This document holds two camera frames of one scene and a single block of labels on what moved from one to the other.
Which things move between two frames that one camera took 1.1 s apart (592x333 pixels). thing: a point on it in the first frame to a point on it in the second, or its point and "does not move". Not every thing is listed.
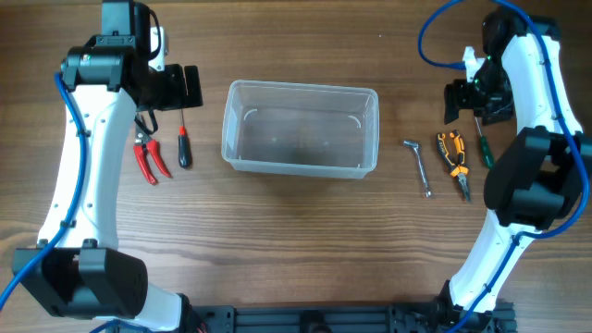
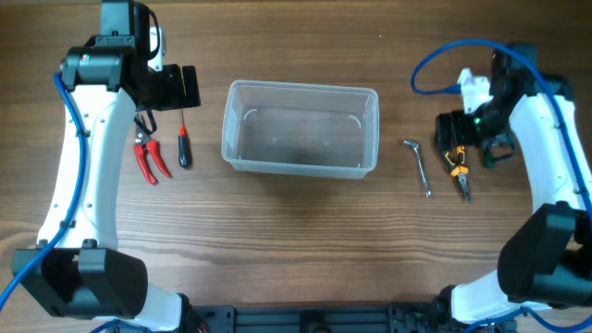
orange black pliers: (458, 169) does not move
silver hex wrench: (421, 168) does not move
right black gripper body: (488, 94) to (483, 128)
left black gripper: (175, 99) does not move
